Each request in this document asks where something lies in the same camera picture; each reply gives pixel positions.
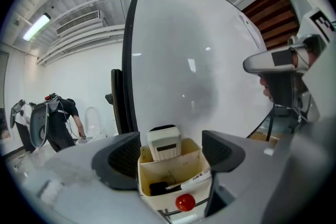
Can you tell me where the black marker pen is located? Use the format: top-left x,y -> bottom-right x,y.
149,169 -> 212,196

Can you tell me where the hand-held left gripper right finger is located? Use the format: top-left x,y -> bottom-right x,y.
202,123 -> 329,224

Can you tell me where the white whiteboard eraser black felt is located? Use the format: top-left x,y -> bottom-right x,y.
146,124 -> 182,162

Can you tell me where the person's right hand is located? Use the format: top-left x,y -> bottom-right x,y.
259,77 -> 274,103

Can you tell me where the red round magnet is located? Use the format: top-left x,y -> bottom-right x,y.
175,193 -> 196,212

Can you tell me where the long ceiling light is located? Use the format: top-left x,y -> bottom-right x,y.
23,13 -> 52,42

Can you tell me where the white device green light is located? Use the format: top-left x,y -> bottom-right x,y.
237,13 -> 263,49

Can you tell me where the brown wooden slat panel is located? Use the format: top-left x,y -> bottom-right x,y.
241,0 -> 300,50

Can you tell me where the white ceiling air vent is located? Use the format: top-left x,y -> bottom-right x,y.
56,9 -> 102,37

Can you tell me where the beige storage box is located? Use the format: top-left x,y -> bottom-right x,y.
138,137 -> 213,212

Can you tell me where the large white board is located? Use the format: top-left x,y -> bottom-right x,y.
104,0 -> 275,140

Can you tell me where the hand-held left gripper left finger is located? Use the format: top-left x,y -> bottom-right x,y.
22,131 -> 169,224

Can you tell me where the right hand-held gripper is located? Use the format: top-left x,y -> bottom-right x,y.
243,7 -> 336,124

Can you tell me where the white toilet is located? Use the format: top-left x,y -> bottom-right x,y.
76,106 -> 108,145

